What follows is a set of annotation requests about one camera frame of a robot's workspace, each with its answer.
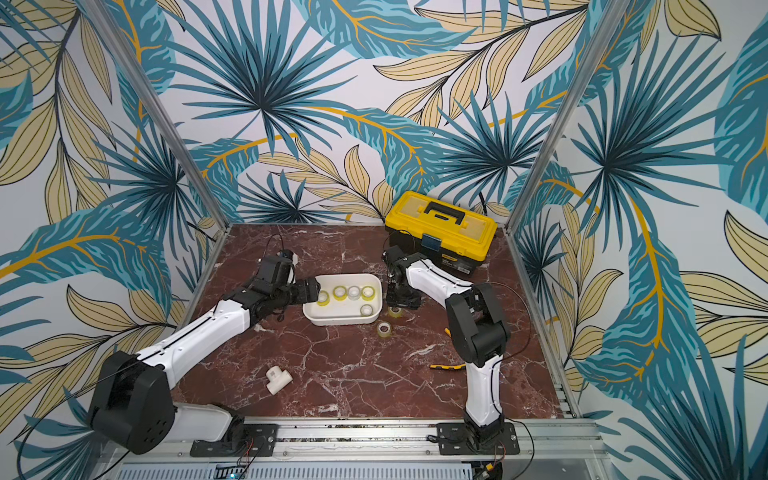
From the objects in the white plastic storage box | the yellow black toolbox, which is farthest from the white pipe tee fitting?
the yellow black toolbox

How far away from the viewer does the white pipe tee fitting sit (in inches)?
31.9

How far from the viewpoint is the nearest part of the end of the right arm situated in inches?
28.2

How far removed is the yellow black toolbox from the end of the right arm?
0.19 meters

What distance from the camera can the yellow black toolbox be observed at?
3.14ft

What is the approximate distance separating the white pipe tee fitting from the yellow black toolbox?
0.52 m

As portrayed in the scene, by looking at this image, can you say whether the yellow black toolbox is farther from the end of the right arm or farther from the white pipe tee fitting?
the white pipe tee fitting

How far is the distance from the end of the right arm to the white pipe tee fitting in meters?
0.35

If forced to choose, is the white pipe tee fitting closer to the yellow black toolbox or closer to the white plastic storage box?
the white plastic storage box
